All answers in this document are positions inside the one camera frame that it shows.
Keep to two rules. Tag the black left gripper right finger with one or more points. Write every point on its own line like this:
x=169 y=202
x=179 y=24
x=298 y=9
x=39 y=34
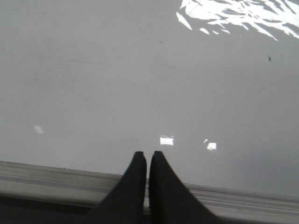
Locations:
x=170 y=201

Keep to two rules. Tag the white whiteboard with aluminium frame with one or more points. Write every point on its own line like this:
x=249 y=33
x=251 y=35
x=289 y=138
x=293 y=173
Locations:
x=213 y=84

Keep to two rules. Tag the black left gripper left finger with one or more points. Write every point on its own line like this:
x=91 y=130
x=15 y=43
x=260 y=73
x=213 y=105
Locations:
x=124 y=204

